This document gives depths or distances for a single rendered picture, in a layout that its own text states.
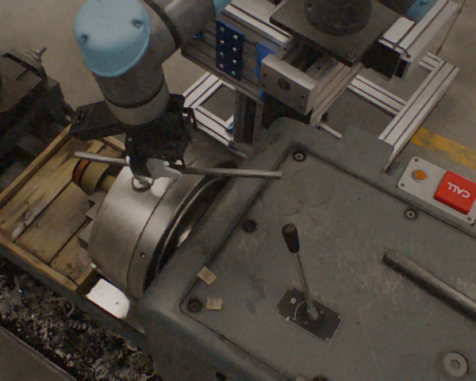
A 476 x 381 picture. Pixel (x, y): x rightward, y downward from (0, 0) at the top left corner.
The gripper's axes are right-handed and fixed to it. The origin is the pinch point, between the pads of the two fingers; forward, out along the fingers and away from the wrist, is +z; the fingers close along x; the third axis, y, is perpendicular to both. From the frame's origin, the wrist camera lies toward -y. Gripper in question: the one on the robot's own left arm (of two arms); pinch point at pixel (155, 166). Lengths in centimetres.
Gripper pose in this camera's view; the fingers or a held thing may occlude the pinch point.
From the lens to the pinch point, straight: 89.3
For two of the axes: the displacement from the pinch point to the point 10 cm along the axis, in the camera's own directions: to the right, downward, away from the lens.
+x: 2.0, -9.1, 3.7
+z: 0.6, 3.8, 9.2
